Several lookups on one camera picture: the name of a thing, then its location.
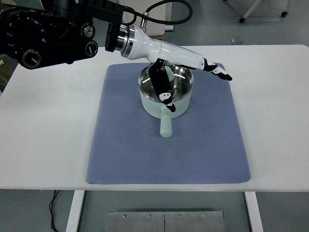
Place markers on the metal floor plate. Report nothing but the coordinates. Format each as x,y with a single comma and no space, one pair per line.
185,221

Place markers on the wheeled white cart frame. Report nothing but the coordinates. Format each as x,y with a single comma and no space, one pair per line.
249,11

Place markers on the green pot with handle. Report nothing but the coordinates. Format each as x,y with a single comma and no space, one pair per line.
181,82

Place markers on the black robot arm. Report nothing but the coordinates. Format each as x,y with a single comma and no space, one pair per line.
63,32

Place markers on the blue textured mat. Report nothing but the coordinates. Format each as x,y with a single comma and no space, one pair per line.
205,147

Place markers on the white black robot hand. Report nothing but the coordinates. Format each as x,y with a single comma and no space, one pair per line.
134,44

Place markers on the silver floor socket cover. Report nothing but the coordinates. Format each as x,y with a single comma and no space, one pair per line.
237,40

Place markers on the white table frame leg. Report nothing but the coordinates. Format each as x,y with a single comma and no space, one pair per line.
75,211

